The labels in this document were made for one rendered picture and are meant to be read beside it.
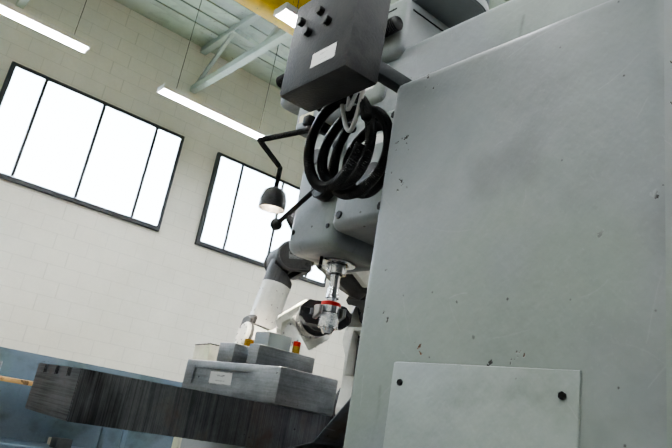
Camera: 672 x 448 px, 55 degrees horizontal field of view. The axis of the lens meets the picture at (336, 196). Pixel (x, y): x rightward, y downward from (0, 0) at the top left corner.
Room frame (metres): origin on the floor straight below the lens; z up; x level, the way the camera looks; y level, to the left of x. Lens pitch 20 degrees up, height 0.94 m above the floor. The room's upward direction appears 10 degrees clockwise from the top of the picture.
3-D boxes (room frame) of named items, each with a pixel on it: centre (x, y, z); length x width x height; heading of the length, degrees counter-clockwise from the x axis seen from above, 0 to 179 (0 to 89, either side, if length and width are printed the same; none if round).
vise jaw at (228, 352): (1.45, 0.11, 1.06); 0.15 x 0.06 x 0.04; 129
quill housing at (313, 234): (1.49, -0.03, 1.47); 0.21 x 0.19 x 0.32; 127
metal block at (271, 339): (1.41, 0.08, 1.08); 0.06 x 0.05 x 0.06; 129
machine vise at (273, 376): (1.43, 0.10, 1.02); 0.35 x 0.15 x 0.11; 39
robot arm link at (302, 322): (1.58, -0.01, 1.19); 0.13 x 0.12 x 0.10; 102
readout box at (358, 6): (1.05, 0.06, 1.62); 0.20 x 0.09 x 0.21; 37
